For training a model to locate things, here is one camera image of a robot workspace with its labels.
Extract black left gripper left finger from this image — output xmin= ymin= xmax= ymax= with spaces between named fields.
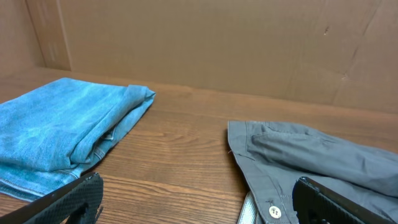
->
xmin=1 ymin=172 xmax=104 ymax=224

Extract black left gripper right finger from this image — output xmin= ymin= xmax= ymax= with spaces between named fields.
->
xmin=292 ymin=177 xmax=394 ymax=224

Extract grey shorts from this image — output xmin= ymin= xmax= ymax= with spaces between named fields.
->
xmin=228 ymin=121 xmax=397 ymax=223

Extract folded blue denim jeans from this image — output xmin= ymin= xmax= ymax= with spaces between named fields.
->
xmin=1 ymin=78 xmax=155 ymax=202

